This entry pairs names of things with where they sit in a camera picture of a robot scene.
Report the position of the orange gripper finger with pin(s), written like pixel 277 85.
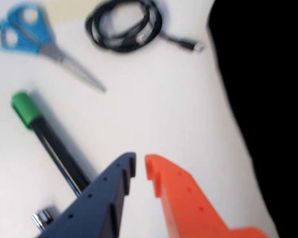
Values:
pixel 188 210

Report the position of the black fabric bag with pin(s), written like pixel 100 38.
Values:
pixel 268 99

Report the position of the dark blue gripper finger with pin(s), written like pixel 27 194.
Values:
pixel 89 213

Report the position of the wide beige masking tape strip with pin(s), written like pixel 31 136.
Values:
pixel 64 11

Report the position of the black marker with green cap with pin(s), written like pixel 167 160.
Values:
pixel 52 143

